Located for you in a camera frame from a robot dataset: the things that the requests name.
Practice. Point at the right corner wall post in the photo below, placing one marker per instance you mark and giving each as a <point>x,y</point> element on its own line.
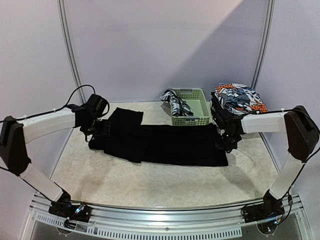
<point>264,42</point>

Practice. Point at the black t-shirt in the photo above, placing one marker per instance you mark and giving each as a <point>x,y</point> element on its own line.
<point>128,138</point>

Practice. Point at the pale green plastic laundry basket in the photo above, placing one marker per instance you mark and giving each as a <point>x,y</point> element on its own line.
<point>196,100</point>

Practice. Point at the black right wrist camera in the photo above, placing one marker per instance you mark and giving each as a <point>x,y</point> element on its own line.
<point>227,121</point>

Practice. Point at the left corner wall post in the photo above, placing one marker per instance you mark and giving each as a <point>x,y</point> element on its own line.
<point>67,42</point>

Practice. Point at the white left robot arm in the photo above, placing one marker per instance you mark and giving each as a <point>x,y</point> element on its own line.
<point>17,133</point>

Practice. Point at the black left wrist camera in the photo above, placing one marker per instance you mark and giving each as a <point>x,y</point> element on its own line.
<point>97,106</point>

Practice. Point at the orange blue patterned folded garment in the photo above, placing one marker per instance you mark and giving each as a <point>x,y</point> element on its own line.
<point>239,99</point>

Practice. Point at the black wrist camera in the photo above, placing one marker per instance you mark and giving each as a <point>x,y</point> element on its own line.
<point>97,106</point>
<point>227,121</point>

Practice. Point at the corner wall post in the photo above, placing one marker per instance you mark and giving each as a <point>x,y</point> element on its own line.
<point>67,42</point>
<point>264,42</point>

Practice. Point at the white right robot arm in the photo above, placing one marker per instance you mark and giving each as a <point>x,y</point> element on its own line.
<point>292,133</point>

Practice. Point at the black white patterned garment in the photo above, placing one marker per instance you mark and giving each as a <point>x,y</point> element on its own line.
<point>179,107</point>

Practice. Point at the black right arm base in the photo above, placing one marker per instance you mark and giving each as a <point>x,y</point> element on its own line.
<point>270,207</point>

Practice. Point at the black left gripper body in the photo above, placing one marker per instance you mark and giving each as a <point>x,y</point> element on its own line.
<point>96,129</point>

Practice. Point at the dark folded clothes stack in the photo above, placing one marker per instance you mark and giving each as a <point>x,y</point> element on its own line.
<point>216,105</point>

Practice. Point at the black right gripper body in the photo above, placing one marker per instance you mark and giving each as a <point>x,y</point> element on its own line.
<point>225,141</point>

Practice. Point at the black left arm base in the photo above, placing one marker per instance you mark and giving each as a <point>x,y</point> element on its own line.
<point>66,208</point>

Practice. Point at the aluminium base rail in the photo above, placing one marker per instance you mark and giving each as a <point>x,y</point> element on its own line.
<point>220,222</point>

